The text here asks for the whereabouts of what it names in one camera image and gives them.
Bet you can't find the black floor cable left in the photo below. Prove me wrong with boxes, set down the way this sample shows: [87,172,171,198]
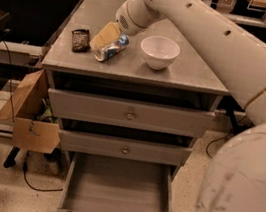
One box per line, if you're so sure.
[19,151,69,197]

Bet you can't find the dark snack packet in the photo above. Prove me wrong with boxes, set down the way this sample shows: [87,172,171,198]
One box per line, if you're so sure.
[71,28,90,52]

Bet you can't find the black floor cable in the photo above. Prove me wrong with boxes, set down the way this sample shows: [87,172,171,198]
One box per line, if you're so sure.
[203,125,234,163]
[19,151,69,197]

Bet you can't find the white ceramic bowl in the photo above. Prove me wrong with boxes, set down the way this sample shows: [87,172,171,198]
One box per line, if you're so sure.
[140,35,181,70]

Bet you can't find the grey wooden drawer cabinet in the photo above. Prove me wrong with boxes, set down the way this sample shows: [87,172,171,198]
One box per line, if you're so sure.
[16,0,243,212]

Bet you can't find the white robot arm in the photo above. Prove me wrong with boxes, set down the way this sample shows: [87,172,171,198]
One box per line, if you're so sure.
[116,0,266,212]

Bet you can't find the grey open bottom drawer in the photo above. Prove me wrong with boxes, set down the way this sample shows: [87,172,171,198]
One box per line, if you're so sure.
[50,153,172,212]

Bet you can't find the grey middle drawer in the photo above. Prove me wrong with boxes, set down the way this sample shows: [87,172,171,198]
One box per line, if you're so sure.
[59,130,191,166]

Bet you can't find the brown cardboard box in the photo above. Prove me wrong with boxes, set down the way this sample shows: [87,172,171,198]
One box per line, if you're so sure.
[0,69,60,154]

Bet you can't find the grey top drawer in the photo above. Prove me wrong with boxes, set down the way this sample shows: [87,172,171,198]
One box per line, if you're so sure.
[48,88,215,138]

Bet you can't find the black floor cable right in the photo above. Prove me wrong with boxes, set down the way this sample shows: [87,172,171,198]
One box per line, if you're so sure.
[203,125,234,163]

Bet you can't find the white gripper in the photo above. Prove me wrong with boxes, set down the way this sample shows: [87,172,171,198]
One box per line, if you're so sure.
[90,0,163,51]

